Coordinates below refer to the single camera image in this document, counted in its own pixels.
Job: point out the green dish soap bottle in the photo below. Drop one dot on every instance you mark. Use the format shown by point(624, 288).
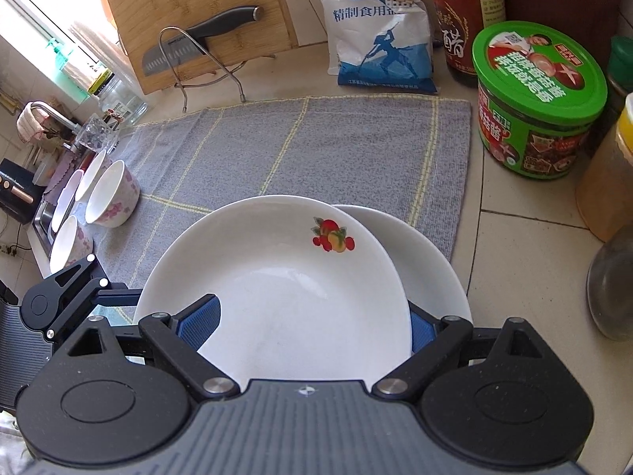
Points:
point(62, 69)

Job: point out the green-lidded sauce jar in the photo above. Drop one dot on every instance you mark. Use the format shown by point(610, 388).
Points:
point(539, 89)

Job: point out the glass jar with yellow lid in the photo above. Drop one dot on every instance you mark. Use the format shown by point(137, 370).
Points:
point(123, 104)

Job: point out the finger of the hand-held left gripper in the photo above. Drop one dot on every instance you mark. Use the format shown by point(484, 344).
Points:
point(118, 296)

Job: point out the white plate with fruit print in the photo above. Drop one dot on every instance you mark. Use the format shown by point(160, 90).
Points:
point(435, 277)
point(277, 277)

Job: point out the green-capped dark bottle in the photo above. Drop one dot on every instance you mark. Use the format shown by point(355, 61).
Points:
point(620, 69)

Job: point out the steel sink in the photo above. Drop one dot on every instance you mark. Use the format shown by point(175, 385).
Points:
point(43, 222)

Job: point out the metal faucet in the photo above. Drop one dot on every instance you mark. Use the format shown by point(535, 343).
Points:
point(54, 114)

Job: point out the white blue salt bag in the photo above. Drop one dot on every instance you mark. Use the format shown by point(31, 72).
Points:
point(376, 39)

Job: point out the blue grey checked towel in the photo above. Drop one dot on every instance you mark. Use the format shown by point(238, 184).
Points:
point(296, 158)

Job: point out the grey glass bottle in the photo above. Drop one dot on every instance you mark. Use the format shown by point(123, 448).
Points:
point(613, 292)

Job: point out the white bowl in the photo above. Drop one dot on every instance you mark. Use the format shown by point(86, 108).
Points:
point(109, 193)
point(89, 178)
point(69, 245)

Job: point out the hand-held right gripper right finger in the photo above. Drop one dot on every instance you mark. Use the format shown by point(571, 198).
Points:
point(420, 334)

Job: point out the clear glass cup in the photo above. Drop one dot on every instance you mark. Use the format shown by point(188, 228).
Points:
point(96, 133)

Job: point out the tall plastic wrap roll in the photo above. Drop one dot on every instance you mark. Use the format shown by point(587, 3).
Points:
point(106, 54)

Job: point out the pink scalloped cloth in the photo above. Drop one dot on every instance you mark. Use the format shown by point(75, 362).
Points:
point(62, 173)

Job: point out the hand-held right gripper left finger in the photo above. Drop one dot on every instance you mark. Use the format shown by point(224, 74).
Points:
point(200, 321)

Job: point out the dark vinegar bottle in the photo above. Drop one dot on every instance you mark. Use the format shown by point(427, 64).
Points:
point(465, 15)

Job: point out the yellow-lidded spice jar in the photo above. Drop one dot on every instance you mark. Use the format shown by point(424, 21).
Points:
point(608, 183)

